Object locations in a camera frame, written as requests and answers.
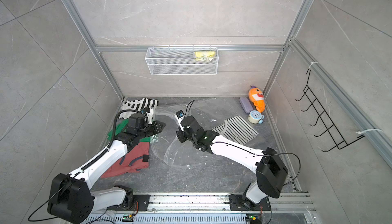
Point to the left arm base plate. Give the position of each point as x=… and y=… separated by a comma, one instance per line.
x=134, y=203

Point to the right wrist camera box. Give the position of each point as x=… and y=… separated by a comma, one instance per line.
x=180, y=115

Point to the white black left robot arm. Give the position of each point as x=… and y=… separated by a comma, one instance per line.
x=71, y=198

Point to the yellow item in basket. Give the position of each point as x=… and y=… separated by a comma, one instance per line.
x=204, y=55

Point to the orange plush toy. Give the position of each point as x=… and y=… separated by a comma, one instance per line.
x=256, y=97

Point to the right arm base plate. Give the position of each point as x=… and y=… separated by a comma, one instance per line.
x=239, y=202

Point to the red shirt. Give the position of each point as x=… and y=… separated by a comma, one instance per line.
x=133, y=162

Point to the green shirt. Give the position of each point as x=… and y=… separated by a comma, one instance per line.
x=122, y=128

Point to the white wire mesh basket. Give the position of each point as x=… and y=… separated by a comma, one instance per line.
x=166, y=61

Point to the clear plastic vacuum bag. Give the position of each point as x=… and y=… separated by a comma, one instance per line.
x=209, y=113

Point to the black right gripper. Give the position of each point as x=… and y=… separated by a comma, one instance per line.
x=180, y=134

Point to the black white striped tank top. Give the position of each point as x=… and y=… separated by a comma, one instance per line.
x=139, y=104

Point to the black wire hook rack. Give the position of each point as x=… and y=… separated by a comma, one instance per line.
x=323, y=118

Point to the aluminium mounting rail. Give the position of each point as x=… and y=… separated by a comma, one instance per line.
x=294, y=202

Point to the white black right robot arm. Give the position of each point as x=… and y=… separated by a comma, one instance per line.
x=267, y=165

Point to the purple glasses case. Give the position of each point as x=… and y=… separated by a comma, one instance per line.
x=246, y=104

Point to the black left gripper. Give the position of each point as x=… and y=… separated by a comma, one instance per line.
x=157, y=128

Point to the thin striped white shirt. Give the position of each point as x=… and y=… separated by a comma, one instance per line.
x=236, y=129

